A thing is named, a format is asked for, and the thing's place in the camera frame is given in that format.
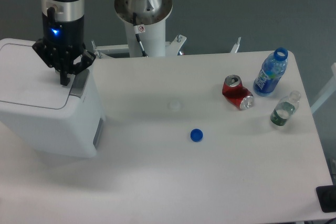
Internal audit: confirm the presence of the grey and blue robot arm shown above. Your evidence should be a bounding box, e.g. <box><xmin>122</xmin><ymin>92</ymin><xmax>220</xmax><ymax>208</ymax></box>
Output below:
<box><xmin>33</xmin><ymin>0</ymin><xmax>173</xmax><ymax>86</ymax></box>

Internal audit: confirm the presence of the blue plastic drink bottle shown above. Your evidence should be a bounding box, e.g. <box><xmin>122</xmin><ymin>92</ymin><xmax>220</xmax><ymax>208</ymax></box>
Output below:
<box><xmin>253</xmin><ymin>47</ymin><xmax>288</xmax><ymax>97</ymax></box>

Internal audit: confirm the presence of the white trash can lid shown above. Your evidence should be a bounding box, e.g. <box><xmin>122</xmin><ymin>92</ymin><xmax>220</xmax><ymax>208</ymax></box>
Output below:
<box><xmin>1</xmin><ymin>38</ymin><xmax>82</xmax><ymax>114</ymax></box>

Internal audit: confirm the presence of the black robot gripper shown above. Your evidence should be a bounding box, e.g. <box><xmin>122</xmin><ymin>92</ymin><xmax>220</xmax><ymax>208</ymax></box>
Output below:
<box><xmin>32</xmin><ymin>14</ymin><xmax>96</xmax><ymax>86</ymax></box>

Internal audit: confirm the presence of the black cable on pedestal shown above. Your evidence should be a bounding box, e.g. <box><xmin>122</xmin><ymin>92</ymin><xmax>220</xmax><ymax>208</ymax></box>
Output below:
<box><xmin>132</xmin><ymin>11</ymin><xmax>149</xmax><ymax>58</ymax></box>

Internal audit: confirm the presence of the crushed red soda can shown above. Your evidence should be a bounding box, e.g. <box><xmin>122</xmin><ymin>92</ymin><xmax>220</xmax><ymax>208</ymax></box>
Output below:
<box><xmin>222</xmin><ymin>74</ymin><xmax>254</xmax><ymax>110</ymax></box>

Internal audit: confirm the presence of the blue bottle cap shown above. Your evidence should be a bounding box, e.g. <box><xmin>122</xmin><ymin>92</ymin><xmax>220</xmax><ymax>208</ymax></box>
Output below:
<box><xmin>190</xmin><ymin>129</ymin><xmax>204</xmax><ymax>142</ymax></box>

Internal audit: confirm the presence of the white trash can body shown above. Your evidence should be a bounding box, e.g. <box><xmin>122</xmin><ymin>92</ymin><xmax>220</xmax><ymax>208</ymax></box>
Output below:
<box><xmin>1</xmin><ymin>68</ymin><xmax>106</xmax><ymax>158</ymax></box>

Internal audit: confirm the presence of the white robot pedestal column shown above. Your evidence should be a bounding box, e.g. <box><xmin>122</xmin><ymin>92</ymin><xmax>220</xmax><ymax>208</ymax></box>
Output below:
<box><xmin>124</xmin><ymin>21</ymin><xmax>166</xmax><ymax>58</ymax></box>

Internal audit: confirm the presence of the black device at table edge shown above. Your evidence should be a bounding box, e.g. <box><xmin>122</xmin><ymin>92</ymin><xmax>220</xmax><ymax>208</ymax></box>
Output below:
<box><xmin>316</xmin><ymin>185</ymin><xmax>335</xmax><ymax>213</ymax></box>

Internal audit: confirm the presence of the white bottle cap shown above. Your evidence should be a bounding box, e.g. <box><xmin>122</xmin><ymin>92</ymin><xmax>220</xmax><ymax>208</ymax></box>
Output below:
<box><xmin>168</xmin><ymin>100</ymin><xmax>182</xmax><ymax>111</ymax></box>

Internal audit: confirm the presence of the clear bottle with green label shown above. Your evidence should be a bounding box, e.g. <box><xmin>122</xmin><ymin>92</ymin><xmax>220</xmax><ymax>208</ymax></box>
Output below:
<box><xmin>270</xmin><ymin>90</ymin><xmax>301</xmax><ymax>126</ymax></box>

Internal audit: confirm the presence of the white post at right edge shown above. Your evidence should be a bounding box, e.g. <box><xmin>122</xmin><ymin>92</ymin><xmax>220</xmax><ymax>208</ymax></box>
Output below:
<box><xmin>310</xmin><ymin>63</ymin><xmax>335</xmax><ymax>114</ymax></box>

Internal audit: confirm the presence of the white metal base frame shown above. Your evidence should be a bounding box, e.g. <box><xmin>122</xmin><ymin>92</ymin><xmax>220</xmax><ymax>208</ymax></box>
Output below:
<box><xmin>90</xmin><ymin>34</ymin><xmax>242</xmax><ymax>59</ymax></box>

